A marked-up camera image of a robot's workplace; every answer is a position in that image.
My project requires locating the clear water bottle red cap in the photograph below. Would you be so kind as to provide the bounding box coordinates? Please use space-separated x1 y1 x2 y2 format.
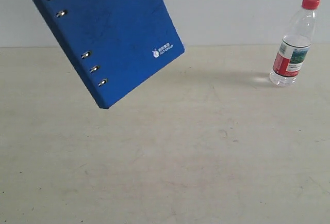
269 0 320 87

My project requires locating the blue ring binder notebook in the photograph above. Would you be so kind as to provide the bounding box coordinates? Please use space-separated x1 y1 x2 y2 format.
32 0 185 109

